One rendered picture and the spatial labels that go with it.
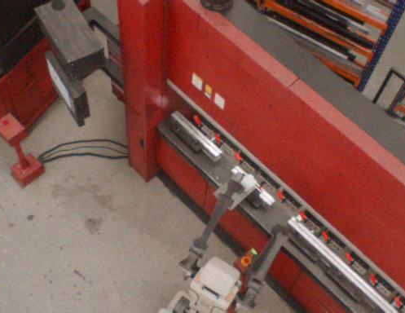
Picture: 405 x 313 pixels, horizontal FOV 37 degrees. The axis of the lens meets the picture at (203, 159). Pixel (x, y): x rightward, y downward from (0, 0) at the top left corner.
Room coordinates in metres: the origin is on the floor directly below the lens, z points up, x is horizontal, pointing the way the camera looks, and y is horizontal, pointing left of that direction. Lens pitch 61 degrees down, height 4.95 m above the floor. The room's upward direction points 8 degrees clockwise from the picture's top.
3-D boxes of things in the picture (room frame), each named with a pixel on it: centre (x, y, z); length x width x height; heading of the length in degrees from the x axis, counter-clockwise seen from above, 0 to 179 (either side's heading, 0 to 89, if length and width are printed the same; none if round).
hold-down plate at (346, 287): (1.43, -1.10, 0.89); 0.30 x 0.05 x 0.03; 52
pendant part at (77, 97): (2.38, 1.00, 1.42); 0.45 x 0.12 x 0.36; 39
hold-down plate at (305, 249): (1.68, -0.79, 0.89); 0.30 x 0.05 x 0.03; 52
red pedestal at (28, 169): (2.35, 1.55, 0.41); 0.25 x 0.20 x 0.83; 142
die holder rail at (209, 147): (2.44, 0.08, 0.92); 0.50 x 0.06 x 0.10; 52
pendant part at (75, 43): (2.48, 0.96, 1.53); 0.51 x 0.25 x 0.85; 39
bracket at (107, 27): (2.69, 0.84, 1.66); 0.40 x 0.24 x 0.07; 52
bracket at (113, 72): (2.69, 0.84, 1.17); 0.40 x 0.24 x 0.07; 52
